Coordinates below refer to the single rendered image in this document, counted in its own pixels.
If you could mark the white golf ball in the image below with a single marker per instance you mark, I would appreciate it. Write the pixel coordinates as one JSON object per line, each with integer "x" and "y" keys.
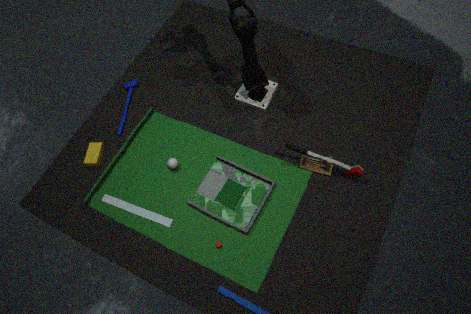
{"x": 172, "y": 163}

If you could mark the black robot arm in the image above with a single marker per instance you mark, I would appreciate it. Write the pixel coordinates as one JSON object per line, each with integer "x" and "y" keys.
{"x": 245, "y": 28}

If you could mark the grey flat bar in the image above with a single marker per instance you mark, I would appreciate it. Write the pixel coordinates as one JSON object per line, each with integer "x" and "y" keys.
{"x": 137, "y": 210}

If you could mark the yellow rectangular block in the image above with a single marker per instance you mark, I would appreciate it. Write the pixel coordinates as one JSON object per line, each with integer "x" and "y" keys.
{"x": 94, "y": 154}

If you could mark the green flat mat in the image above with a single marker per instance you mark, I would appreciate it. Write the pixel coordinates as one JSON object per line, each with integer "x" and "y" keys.
{"x": 142, "y": 178}

